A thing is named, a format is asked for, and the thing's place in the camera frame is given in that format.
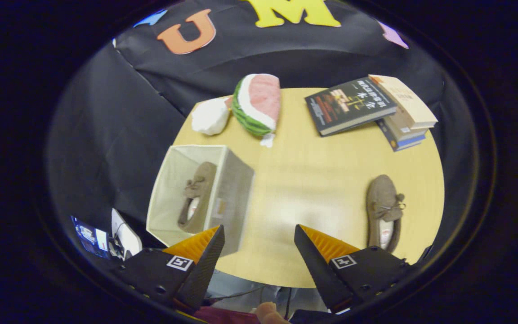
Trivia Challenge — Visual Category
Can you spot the dark blue book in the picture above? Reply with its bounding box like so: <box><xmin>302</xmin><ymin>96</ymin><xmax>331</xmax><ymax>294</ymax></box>
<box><xmin>376</xmin><ymin>118</ymin><xmax>427</xmax><ymax>152</ymax></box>

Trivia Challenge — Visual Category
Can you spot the black cover book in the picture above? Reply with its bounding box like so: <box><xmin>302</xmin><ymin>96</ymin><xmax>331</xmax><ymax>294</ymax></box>
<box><xmin>304</xmin><ymin>76</ymin><xmax>398</xmax><ymax>137</ymax></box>

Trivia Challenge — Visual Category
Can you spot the dark red clothing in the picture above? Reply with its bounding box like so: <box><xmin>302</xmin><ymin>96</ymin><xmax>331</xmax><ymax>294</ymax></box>
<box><xmin>194</xmin><ymin>305</ymin><xmax>262</xmax><ymax>324</ymax></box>

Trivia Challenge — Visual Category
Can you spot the white flat object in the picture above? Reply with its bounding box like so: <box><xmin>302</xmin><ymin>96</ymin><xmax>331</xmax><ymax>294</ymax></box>
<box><xmin>110</xmin><ymin>208</ymin><xmax>143</xmax><ymax>261</ymax></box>

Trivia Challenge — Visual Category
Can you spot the grey fabric storage box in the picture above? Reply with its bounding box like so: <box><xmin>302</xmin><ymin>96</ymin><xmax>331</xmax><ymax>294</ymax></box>
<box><xmin>146</xmin><ymin>144</ymin><xmax>256</xmax><ymax>257</ymax></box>

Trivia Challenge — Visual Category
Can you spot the white plush toy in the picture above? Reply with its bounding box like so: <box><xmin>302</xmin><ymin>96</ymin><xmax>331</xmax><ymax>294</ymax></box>
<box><xmin>191</xmin><ymin>97</ymin><xmax>232</xmax><ymax>136</ymax></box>

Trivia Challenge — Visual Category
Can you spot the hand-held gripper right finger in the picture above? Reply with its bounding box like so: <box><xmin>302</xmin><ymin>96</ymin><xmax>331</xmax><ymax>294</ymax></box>
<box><xmin>294</xmin><ymin>224</ymin><xmax>415</xmax><ymax>315</ymax></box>

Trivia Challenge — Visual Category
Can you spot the blue printed packet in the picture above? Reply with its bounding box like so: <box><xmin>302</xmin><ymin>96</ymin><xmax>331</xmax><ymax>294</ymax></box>
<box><xmin>71</xmin><ymin>215</ymin><xmax>110</xmax><ymax>260</ymax></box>

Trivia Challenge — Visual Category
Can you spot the cream middle book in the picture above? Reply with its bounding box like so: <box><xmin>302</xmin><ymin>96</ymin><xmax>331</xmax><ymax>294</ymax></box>
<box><xmin>383</xmin><ymin>108</ymin><xmax>430</xmax><ymax>142</ymax></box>

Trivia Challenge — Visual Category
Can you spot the beige cover book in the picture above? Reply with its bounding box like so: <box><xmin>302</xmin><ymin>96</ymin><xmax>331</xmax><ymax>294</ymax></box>
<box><xmin>368</xmin><ymin>74</ymin><xmax>438</xmax><ymax>130</ymax></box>

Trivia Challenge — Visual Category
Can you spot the black cable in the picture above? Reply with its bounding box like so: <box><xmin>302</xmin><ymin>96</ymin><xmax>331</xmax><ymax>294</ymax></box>
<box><xmin>205</xmin><ymin>286</ymin><xmax>294</xmax><ymax>319</ymax></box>

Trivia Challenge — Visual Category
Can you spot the brown fuzzy shoe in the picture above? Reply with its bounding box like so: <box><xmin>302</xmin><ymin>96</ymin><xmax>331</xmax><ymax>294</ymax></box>
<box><xmin>177</xmin><ymin>161</ymin><xmax>218</xmax><ymax>234</ymax></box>
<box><xmin>366</xmin><ymin>174</ymin><xmax>406</xmax><ymax>253</ymax></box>

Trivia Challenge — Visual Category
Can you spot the watermelon slice plush toy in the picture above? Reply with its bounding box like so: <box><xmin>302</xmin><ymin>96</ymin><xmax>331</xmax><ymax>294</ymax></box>
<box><xmin>231</xmin><ymin>73</ymin><xmax>282</xmax><ymax>148</ymax></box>

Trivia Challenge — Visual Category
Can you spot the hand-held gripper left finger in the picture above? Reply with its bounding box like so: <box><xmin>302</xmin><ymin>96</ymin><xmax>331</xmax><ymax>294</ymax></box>
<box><xmin>114</xmin><ymin>224</ymin><xmax>226</xmax><ymax>315</ymax></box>

